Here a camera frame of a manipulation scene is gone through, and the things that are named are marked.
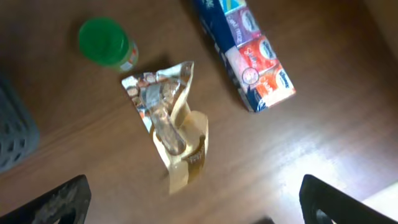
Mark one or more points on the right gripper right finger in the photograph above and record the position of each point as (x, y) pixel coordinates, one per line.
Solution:
(322, 203)

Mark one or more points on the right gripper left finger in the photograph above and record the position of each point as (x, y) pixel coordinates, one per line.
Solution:
(67, 203)

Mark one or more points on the dried mushroom bag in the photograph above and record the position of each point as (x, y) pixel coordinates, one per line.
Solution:
(180, 135)

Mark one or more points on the grey plastic basket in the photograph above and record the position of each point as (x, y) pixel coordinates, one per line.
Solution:
(19, 133)

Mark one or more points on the tissue multipack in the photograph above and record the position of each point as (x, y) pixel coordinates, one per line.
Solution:
(246, 52)

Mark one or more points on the green lidded jar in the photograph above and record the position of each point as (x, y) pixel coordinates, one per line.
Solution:
(105, 42)

